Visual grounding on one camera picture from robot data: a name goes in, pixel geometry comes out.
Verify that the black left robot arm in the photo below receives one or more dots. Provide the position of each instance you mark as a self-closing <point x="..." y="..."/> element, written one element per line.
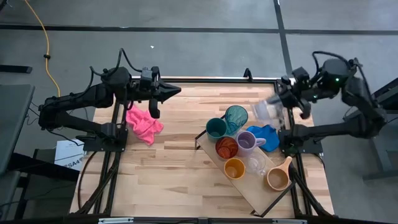
<point x="77" y="98"/>

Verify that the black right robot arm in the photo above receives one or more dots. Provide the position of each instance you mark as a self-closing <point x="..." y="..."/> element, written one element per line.
<point x="357" y="124"/>

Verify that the black metal table frame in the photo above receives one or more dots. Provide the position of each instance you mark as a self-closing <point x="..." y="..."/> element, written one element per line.
<point x="217" y="80"/>

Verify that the purple mug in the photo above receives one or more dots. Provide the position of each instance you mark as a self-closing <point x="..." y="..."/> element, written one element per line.
<point x="246" y="143"/>

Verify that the small clear glass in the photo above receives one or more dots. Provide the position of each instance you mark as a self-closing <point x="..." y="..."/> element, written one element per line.
<point x="257" y="163"/>

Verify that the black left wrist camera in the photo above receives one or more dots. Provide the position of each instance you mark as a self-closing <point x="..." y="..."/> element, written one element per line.
<point x="146" y="79"/>

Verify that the orange-red faceted tumbler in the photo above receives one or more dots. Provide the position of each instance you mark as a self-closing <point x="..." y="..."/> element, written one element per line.
<point x="226" y="147"/>

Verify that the white printed box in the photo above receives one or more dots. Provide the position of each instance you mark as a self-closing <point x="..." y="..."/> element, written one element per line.
<point x="69" y="155"/>

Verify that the dark green cup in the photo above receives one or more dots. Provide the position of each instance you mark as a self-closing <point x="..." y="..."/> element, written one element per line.
<point x="216" y="129"/>

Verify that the black clamp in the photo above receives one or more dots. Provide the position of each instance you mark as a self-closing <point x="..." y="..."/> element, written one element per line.
<point x="247" y="74"/>

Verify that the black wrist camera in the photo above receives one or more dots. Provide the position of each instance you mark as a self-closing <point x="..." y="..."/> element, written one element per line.
<point x="300" y="74"/>
<point x="146" y="79"/>

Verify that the tall teal translucent tumbler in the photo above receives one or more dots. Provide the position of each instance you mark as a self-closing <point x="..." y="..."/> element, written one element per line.
<point x="236" y="118"/>

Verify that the silver metal bracket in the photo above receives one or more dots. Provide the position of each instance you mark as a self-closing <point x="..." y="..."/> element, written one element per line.
<point x="115" y="221"/>
<point x="289" y="221"/>

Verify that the yellow-orange cup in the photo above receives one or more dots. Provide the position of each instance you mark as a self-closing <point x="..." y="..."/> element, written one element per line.
<point x="234" y="169"/>

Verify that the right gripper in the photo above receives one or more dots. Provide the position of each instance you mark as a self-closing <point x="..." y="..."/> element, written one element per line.
<point x="293" y="95"/>

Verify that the grey desk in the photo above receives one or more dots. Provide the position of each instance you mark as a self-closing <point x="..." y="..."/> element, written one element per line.
<point x="12" y="124"/>

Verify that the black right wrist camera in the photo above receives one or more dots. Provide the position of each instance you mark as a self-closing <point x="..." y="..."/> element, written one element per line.
<point x="300" y="74"/>

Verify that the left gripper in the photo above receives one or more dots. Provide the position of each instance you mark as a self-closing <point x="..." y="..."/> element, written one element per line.
<point x="155" y="93"/>

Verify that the pink cloth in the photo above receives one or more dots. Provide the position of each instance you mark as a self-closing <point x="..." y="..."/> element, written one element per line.
<point x="143" y="124"/>

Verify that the wooden tray with black frame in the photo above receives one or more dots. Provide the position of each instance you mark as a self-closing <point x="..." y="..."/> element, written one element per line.
<point x="255" y="189"/>

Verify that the black metal stand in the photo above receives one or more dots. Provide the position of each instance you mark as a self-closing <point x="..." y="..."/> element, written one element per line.
<point x="381" y="155"/>

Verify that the large clear glass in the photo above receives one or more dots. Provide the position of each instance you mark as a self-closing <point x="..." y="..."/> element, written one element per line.
<point x="265" y="112"/>

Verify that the blue cloth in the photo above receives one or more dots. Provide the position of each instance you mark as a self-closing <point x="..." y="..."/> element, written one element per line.
<point x="269" y="137"/>

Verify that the black floor strip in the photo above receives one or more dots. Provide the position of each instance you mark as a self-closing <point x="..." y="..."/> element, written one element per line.
<point x="15" y="69"/>

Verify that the black furniture frame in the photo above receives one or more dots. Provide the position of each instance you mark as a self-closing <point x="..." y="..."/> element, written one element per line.
<point x="46" y="169"/>

